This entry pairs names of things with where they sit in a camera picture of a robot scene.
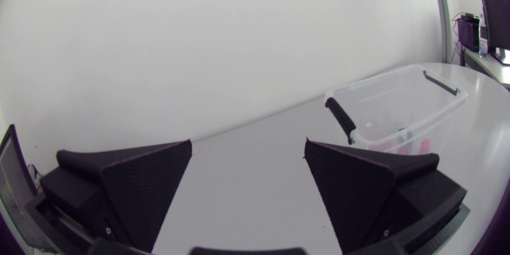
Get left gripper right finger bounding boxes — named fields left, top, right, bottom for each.
left=304, top=138, right=468, bottom=254

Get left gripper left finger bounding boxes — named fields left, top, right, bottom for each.
left=39, top=139, right=194, bottom=253

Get pile of toy bricks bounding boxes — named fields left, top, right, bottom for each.
left=360, top=121, right=434, bottom=156

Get clear plastic container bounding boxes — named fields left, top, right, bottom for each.
left=324, top=63, right=469, bottom=156

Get dark screen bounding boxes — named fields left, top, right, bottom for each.
left=0, top=124, right=61, bottom=254
left=474, top=0, right=510, bottom=65

